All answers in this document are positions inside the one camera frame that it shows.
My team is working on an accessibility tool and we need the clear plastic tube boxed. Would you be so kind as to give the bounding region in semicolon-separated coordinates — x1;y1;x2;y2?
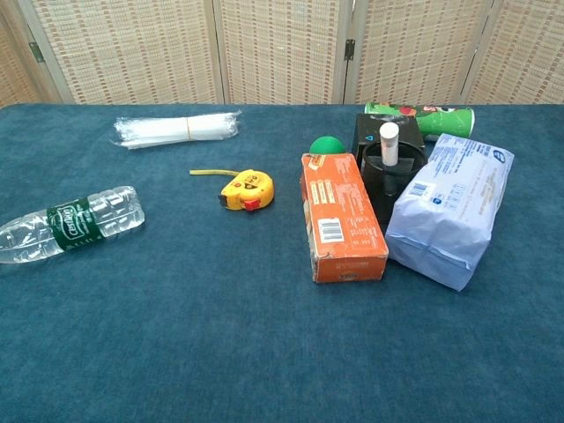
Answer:
379;122;400;168

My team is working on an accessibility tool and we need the clear plastic water bottle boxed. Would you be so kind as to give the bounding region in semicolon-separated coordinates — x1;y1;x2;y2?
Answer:
0;185;147;265

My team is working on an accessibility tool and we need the yellow tape measure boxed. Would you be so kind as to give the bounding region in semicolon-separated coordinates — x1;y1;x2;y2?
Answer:
189;168;276;212

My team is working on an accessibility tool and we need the orange cardboard box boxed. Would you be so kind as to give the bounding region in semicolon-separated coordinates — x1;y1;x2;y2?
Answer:
300;152;390;285

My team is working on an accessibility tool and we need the green ball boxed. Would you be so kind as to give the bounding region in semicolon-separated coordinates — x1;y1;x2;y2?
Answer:
308;137;345;157

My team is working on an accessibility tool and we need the black cylindrical cup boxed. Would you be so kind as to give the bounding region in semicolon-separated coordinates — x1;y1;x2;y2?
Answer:
360;141;429;224

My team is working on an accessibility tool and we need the black cardboard box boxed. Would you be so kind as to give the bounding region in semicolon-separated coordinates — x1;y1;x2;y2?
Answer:
351;112;427;167

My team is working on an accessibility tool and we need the blue table cloth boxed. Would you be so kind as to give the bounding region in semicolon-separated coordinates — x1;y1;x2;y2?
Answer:
0;103;564;423

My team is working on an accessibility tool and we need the light blue tissue pack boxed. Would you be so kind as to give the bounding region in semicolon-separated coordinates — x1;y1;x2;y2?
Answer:
384;133;516;293

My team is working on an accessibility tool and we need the woven folding screen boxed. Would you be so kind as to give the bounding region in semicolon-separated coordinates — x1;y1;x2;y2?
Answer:
0;0;564;108

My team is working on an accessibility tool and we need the green chips can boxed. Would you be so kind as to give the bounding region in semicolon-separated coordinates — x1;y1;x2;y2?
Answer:
364;101;478;142

